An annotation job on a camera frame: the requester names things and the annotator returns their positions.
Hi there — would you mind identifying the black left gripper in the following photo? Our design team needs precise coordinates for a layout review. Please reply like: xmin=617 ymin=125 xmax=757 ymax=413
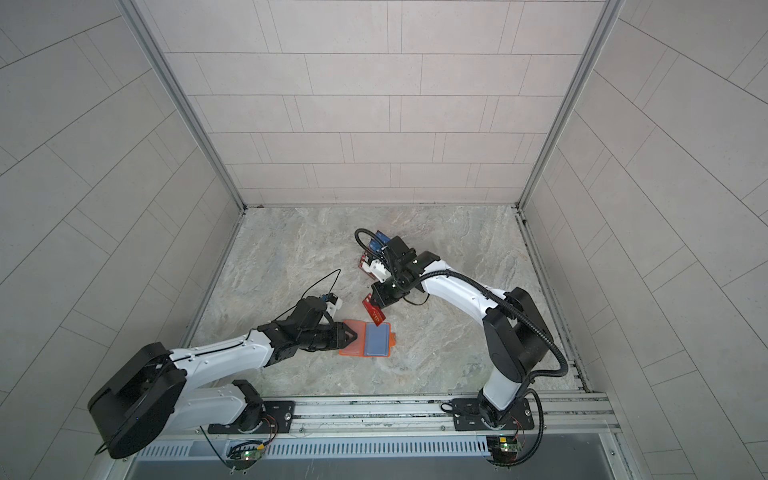
xmin=297 ymin=324 xmax=362 ymax=352

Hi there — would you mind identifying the orange card holder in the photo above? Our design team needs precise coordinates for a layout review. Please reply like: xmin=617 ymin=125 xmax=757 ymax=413
xmin=339 ymin=320 xmax=396 ymax=358

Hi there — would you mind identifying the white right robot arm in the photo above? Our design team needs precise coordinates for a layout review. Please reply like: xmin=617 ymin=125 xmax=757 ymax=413
xmin=354 ymin=228 xmax=568 ymax=427

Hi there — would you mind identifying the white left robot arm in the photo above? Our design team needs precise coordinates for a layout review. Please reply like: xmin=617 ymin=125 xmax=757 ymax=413
xmin=87 ymin=294 xmax=357 ymax=459

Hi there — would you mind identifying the right card stack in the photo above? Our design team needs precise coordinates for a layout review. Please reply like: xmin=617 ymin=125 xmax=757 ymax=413
xmin=359 ymin=230 xmax=390 ymax=268

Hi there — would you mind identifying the left green circuit board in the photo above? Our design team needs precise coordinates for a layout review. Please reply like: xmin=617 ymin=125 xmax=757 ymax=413
xmin=226 ymin=440 xmax=266 ymax=471

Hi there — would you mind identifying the green circuit board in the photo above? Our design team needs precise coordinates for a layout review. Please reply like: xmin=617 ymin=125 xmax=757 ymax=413
xmin=226 ymin=440 xmax=266 ymax=471
xmin=486 ymin=436 xmax=522 ymax=467

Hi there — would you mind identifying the right green circuit board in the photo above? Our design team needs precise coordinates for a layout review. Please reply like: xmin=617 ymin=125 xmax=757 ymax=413
xmin=486 ymin=436 xmax=522 ymax=467

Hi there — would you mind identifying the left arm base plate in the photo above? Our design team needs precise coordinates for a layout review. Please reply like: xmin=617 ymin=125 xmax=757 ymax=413
xmin=206 ymin=400 xmax=296 ymax=435

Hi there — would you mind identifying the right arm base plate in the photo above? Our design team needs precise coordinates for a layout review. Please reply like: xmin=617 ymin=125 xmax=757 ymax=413
xmin=441 ymin=398 xmax=535 ymax=431

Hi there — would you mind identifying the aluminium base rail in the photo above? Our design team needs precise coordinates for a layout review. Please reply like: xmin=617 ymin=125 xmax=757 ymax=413
xmin=119 ymin=392 xmax=619 ymax=442

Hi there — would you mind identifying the aluminium corner post right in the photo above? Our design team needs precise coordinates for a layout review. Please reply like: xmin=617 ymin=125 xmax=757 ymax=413
xmin=516 ymin=0 xmax=624 ymax=212

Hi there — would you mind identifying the aluminium corner post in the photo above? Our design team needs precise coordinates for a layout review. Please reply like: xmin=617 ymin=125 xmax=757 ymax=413
xmin=516 ymin=0 xmax=624 ymax=212
xmin=115 ymin=0 xmax=247 ymax=215

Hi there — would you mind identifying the aluminium corner post left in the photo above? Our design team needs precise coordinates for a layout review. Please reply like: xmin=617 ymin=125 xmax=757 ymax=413
xmin=115 ymin=0 xmax=247 ymax=215

